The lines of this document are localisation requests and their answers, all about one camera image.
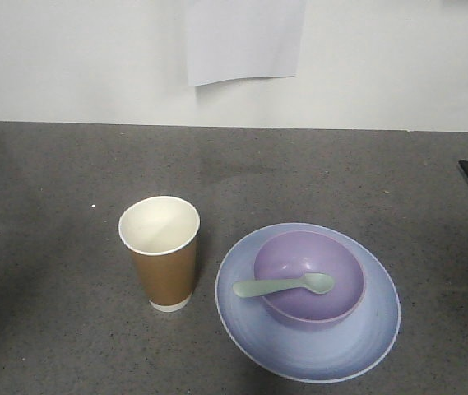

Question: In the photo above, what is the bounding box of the purple plastic bowl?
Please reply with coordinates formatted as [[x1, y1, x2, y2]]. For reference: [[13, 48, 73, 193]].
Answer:
[[253, 230, 366, 330]]

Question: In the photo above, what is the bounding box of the pale green plastic spoon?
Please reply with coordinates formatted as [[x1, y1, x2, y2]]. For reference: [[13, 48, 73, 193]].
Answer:
[[232, 273, 336, 298]]

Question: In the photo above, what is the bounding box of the white paper sheet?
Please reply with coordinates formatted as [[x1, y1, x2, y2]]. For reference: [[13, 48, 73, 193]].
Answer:
[[184, 0, 307, 86]]

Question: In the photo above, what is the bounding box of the light blue plate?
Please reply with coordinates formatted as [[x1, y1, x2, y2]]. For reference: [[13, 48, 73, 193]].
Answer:
[[215, 223, 401, 383]]

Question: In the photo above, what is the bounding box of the brown paper cup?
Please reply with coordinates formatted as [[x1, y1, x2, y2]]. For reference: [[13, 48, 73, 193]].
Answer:
[[118, 196, 201, 313]]

